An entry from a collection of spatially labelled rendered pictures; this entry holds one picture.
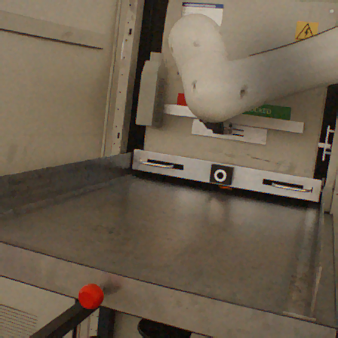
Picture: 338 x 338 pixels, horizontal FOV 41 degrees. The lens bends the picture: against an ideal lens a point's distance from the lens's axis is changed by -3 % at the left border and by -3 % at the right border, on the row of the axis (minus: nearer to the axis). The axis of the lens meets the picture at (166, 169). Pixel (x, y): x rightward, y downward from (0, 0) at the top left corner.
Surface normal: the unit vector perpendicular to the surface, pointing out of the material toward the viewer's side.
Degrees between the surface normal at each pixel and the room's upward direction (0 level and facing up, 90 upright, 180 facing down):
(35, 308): 90
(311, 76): 121
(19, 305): 90
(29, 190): 90
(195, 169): 90
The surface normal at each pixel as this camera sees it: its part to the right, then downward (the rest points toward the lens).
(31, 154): 0.75, 0.19
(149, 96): -0.33, 0.11
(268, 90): 0.15, 0.56
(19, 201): 0.94, 0.16
